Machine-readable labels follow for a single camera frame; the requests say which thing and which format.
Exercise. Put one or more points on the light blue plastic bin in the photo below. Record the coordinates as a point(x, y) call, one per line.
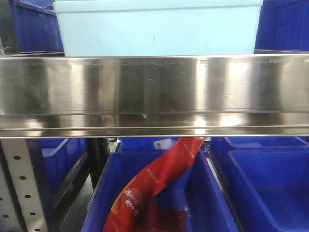
point(157, 27)

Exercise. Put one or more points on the black perforated shelf upright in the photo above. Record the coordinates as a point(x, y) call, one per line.
point(98, 153)

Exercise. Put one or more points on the stainless steel shelf front beam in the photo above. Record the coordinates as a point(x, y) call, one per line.
point(259, 95)

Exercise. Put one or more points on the dark blue bin left shelf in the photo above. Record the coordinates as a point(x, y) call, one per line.
point(59, 156)

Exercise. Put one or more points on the dark blue bin shelf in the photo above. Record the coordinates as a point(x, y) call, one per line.
point(36, 26)
point(59, 156)

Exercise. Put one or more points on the dark blue bin upper shelf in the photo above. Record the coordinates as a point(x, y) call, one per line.
point(36, 26)

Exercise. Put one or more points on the perforated steel shelf upright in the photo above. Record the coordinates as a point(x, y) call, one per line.
point(19, 162)

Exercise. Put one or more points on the dark blue bin rear centre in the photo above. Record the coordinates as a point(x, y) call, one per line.
point(158, 145)

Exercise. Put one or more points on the dark blue bin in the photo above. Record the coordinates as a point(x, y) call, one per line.
point(158, 145)
point(194, 202)
point(283, 25)
point(220, 146)
point(270, 189)

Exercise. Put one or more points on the dark blue bin rear right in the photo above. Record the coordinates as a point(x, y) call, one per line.
point(220, 146)

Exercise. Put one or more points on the dark blue bin lower centre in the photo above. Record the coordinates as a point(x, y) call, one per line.
point(194, 202)

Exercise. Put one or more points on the red snack packaging strip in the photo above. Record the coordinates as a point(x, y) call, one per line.
point(149, 182)

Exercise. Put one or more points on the dark blue bin lower right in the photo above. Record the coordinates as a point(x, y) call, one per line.
point(270, 189)

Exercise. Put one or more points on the dark blue bin upper right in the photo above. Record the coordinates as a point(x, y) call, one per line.
point(283, 25)

